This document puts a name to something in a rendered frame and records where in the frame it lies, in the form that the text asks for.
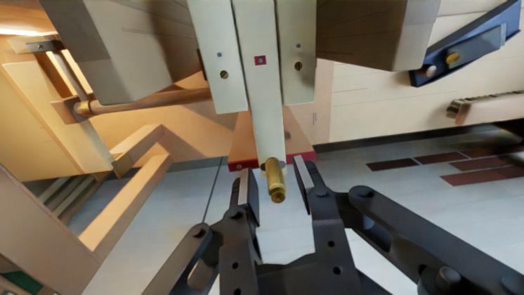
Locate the dark blue bracket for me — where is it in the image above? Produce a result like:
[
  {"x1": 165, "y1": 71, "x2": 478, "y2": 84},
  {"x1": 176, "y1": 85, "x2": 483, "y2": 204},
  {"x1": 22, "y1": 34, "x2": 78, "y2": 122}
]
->
[{"x1": 409, "y1": 0, "x2": 523, "y2": 89}]

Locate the green flat piece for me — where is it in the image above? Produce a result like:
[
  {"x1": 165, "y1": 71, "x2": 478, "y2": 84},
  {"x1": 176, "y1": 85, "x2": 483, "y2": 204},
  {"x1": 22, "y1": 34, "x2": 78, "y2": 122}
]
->
[{"x1": 0, "y1": 270, "x2": 44, "y2": 295}]

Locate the wooden block with red felt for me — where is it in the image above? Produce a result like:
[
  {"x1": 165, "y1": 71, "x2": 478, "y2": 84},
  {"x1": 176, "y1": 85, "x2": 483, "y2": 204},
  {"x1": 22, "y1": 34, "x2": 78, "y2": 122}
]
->
[{"x1": 227, "y1": 107, "x2": 317, "y2": 173}]

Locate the light wooden batten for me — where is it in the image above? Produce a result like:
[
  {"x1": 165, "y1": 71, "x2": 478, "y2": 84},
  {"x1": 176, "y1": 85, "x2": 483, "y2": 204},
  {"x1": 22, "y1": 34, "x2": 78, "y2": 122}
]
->
[{"x1": 77, "y1": 153, "x2": 174, "y2": 252}]

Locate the beige wooden test section body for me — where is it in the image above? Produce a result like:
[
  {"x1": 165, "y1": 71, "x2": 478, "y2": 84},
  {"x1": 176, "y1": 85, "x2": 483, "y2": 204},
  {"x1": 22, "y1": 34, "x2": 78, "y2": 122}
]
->
[{"x1": 39, "y1": 0, "x2": 443, "y2": 107}]

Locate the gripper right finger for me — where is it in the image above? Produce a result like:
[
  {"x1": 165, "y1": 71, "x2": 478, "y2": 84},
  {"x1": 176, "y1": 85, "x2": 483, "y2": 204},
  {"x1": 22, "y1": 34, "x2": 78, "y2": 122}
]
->
[{"x1": 292, "y1": 155, "x2": 524, "y2": 295}]

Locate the cream wooden slat with screw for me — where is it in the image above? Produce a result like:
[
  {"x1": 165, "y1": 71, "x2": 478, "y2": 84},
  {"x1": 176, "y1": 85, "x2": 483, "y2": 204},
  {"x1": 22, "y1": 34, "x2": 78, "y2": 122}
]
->
[
  {"x1": 274, "y1": 0, "x2": 317, "y2": 107},
  {"x1": 186, "y1": 0, "x2": 250, "y2": 115}
]

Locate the large light wooden panel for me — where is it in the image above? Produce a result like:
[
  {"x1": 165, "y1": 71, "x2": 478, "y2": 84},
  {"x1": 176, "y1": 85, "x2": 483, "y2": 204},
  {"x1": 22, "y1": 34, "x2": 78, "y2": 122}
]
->
[{"x1": 0, "y1": 163, "x2": 104, "y2": 295}]

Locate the wooden handle with brass end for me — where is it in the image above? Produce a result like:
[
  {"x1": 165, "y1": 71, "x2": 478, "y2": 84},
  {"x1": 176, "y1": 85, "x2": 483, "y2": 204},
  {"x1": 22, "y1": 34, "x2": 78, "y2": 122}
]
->
[{"x1": 445, "y1": 90, "x2": 524, "y2": 126}]

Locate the wooden rest with brass plate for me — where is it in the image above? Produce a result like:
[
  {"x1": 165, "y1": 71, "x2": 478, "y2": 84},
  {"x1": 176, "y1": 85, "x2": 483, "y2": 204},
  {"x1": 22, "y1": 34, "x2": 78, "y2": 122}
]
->
[{"x1": 108, "y1": 124, "x2": 167, "y2": 180}]

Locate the light wooden side frame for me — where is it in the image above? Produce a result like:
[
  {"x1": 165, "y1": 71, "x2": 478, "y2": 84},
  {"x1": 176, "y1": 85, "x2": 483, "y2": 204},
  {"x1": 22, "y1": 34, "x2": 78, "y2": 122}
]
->
[{"x1": 0, "y1": 34, "x2": 116, "y2": 183}]

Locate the grey lever with brass knob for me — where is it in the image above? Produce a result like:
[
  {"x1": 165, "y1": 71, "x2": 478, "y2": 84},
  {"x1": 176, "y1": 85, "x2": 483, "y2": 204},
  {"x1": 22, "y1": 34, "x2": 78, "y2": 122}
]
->
[{"x1": 445, "y1": 22, "x2": 508, "y2": 70}]

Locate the brass tracker button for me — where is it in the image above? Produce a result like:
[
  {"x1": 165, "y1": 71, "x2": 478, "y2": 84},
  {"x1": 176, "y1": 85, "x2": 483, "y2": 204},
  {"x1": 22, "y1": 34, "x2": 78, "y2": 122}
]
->
[{"x1": 264, "y1": 157, "x2": 287, "y2": 204}]

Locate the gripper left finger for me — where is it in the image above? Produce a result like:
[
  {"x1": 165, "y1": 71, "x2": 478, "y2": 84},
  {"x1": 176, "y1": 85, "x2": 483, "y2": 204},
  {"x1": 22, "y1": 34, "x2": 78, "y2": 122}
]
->
[{"x1": 142, "y1": 167, "x2": 263, "y2": 295}]

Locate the wooden stop rod brass ferrule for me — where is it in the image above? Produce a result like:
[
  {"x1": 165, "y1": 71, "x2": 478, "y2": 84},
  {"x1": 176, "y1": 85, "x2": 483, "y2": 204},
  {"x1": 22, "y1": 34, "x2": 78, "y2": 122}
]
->
[{"x1": 73, "y1": 86, "x2": 214, "y2": 118}]

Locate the long cream key with red square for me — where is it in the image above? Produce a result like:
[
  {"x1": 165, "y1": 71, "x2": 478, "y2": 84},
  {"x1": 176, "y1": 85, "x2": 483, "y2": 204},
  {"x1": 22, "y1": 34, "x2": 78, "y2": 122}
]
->
[{"x1": 231, "y1": 0, "x2": 288, "y2": 178}]

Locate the small round wooden knob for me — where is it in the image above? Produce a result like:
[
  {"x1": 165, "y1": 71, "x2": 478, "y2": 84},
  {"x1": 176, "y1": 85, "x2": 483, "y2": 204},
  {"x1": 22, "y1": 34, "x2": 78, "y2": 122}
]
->
[{"x1": 417, "y1": 64, "x2": 438, "y2": 79}]

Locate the dark metal strap with screw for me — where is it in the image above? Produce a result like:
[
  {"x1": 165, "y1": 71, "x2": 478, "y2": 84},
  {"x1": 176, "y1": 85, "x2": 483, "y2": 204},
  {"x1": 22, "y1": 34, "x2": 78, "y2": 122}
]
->
[{"x1": 25, "y1": 39, "x2": 67, "y2": 55}]

